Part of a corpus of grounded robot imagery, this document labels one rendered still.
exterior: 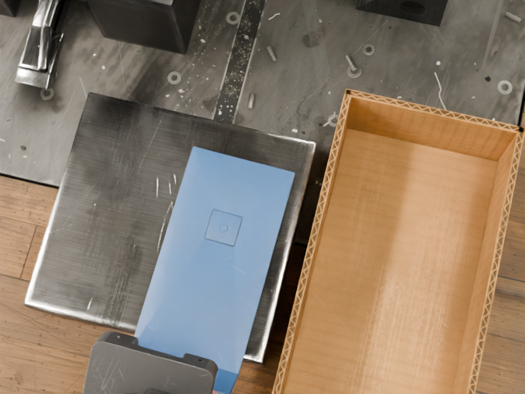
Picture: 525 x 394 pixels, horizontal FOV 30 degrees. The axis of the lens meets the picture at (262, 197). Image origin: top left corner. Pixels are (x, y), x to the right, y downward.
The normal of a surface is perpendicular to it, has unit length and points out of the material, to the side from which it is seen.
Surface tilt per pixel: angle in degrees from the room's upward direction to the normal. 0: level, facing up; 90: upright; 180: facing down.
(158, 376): 29
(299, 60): 0
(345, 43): 0
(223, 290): 1
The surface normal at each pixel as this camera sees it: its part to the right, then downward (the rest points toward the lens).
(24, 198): -0.04, -0.25
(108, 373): -0.14, 0.24
